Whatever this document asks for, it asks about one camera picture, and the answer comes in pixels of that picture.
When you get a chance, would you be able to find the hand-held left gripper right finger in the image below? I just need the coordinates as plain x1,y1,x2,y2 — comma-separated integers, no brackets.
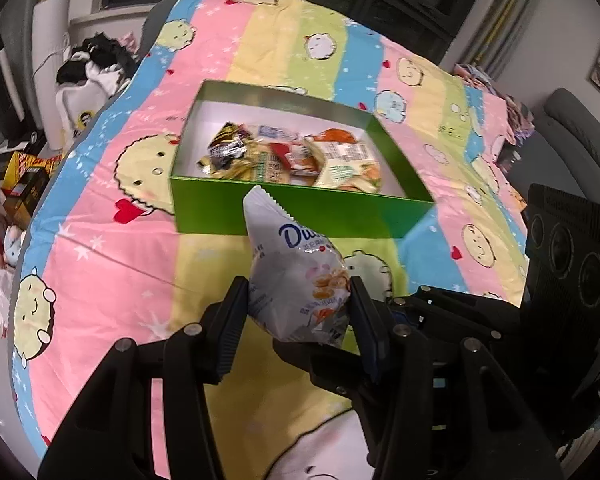
349,277,563,480

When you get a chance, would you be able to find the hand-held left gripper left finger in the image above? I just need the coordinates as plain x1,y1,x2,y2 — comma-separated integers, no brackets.
37,276,251,480

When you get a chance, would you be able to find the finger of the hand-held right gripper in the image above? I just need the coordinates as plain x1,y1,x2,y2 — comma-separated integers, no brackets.
392,285,528,341
272,340,373,396

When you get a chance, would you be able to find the white nut snack packet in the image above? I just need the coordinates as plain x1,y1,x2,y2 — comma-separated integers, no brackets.
243,185,353,348

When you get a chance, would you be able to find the green cardboard box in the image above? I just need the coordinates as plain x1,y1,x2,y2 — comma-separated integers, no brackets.
169,80,436,241

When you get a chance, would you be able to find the yellow rice cracker packet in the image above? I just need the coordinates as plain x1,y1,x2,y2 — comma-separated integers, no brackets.
245,150,291,181

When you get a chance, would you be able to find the pale green snack packet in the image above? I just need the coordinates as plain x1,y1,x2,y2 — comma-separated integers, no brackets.
315,142,383,193

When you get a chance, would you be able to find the black sesame snack packet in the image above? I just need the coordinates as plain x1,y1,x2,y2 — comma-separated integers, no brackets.
197,122,261,176

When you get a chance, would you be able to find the red snack packet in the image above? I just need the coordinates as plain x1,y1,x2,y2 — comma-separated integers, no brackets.
270,141,326,173

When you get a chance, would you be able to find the orange snack packet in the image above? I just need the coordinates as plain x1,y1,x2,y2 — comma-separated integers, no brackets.
305,129,358,148

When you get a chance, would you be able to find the cartoon printed blanket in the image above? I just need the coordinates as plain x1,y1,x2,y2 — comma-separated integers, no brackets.
10,0,531,480

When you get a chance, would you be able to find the grey sofa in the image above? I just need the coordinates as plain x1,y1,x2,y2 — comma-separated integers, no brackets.
510,87,600,221

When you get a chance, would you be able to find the pile of pink clothes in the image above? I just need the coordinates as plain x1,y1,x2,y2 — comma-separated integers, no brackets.
452,62,536,141

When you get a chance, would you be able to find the dark cardboard box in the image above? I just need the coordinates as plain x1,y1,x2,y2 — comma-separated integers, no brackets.
5,170,51,226

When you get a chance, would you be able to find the white bag with yellow sticker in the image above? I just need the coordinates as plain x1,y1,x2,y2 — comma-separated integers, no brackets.
55,85,111,151

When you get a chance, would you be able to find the yellow cardboard box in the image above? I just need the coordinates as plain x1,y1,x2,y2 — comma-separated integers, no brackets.
2,152,63,196

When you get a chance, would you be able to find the pile of dark clothes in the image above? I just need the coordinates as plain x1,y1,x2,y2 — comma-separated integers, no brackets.
55,32,141,96

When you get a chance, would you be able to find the grey pillow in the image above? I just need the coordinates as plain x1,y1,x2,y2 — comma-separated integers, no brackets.
140,0,191,56

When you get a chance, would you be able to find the white rolled mat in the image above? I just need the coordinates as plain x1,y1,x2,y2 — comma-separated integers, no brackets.
32,0,73,148

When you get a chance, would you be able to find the black upright vacuum cleaner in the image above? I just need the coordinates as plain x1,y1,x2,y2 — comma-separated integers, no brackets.
0,35,26,146

